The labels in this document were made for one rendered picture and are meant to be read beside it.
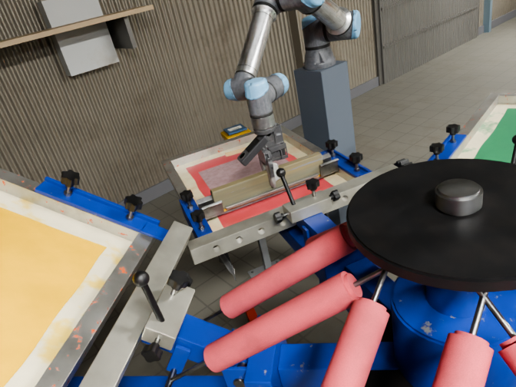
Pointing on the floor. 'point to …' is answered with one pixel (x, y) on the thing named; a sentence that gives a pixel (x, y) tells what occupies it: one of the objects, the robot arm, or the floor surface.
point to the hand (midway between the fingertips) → (269, 183)
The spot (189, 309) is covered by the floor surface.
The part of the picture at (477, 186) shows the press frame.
